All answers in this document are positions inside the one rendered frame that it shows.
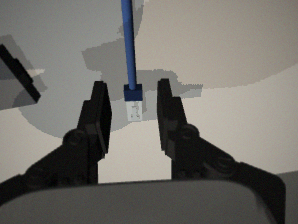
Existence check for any white and blue cable plug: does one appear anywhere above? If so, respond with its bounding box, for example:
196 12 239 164
124 84 143 121

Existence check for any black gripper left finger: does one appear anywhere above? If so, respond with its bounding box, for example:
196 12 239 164
0 81 112 207

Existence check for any dark blue patch cord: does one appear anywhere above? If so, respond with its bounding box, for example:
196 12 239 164
121 0 137 90

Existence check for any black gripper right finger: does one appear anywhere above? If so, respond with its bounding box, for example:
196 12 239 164
157 78 286 224

